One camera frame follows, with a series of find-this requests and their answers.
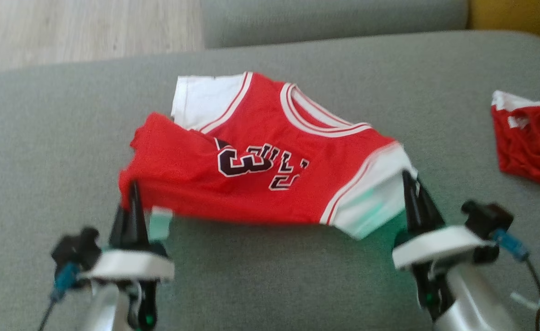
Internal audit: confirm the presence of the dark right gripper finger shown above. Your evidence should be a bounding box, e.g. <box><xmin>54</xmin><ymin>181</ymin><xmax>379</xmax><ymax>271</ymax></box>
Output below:
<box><xmin>417</xmin><ymin>179</ymin><xmax>446</xmax><ymax>231</ymax></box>
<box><xmin>401</xmin><ymin>169</ymin><xmax>425</xmax><ymax>236</ymax></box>

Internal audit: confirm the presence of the red basketball jersey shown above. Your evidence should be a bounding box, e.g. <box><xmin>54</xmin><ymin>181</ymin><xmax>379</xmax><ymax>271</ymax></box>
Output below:
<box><xmin>118</xmin><ymin>71</ymin><xmax>419</xmax><ymax>241</ymax></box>

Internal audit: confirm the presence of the red shorts white waistband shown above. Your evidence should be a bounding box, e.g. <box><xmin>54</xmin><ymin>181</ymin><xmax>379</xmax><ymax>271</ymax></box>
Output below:
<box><xmin>490</xmin><ymin>89</ymin><xmax>540</xmax><ymax>199</ymax></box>

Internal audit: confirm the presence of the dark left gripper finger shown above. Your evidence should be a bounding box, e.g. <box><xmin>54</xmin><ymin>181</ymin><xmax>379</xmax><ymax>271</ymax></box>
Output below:
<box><xmin>125</xmin><ymin>180</ymin><xmax>151</xmax><ymax>250</ymax></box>
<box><xmin>108</xmin><ymin>206</ymin><xmax>131</xmax><ymax>250</ymax></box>

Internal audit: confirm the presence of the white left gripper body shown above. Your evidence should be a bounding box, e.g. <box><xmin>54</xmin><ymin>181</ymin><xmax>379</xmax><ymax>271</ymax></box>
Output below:
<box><xmin>79</xmin><ymin>247</ymin><xmax>176</xmax><ymax>283</ymax></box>

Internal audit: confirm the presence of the black left cable blue plug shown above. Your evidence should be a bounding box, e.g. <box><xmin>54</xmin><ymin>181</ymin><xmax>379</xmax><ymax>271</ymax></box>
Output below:
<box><xmin>37</xmin><ymin>262</ymin><xmax>81</xmax><ymax>331</ymax></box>

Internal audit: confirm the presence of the grey fabric sofa section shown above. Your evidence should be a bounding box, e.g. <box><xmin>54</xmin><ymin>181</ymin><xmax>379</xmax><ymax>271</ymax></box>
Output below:
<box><xmin>199</xmin><ymin>0</ymin><xmax>471</xmax><ymax>50</ymax></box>

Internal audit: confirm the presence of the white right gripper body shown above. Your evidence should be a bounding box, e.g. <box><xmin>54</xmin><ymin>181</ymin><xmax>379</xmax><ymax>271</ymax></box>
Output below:
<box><xmin>391</xmin><ymin>224</ymin><xmax>487</xmax><ymax>271</ymax></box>

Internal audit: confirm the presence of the mustard yellow cushion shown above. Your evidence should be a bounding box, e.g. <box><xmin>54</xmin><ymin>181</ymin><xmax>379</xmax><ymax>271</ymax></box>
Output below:
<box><xmin>468</xmin><ymin>0</ymin><xmax>540</xmax><ymax>52</ymax></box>

